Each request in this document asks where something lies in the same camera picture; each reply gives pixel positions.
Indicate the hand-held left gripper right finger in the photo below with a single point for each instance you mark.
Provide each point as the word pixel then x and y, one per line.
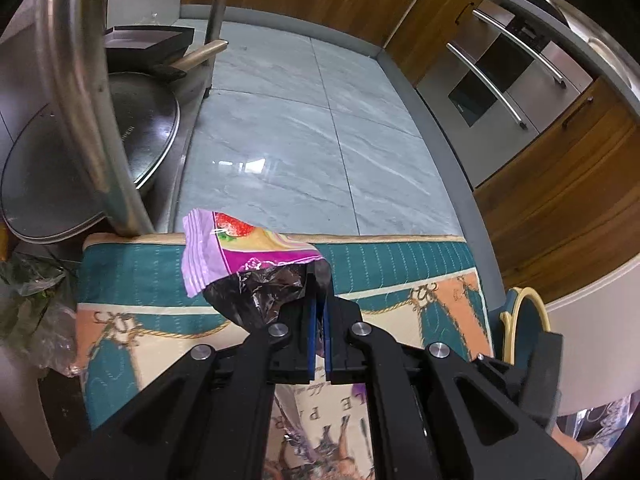
pixel 326 330

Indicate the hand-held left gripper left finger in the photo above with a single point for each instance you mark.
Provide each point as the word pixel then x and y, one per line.
pixel 312 330

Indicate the teal bin with yellow rim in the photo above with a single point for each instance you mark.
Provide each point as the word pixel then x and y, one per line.
pixel 522 325

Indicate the purple strawberry snack wrapper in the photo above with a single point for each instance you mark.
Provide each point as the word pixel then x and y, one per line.
pixel 240 255

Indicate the patterned teal and peach cloth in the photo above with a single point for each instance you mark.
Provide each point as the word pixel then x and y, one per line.
pixel 150 270

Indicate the wooden kitchen cabinets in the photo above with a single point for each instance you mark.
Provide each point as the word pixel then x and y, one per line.
pixel 560 200

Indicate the round dark pan lid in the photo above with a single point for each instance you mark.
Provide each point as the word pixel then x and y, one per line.
pixel 145 125

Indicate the clear plastic bag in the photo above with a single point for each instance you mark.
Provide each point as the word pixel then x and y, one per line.
pixel 35 310

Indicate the stainless steel oven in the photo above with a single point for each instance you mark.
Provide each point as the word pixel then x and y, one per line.
pixel 505 85

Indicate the black tray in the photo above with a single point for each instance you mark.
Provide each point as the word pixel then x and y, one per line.
pixel 150 42

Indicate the steel tube rack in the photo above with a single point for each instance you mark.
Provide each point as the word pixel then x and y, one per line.
pixel 80 85

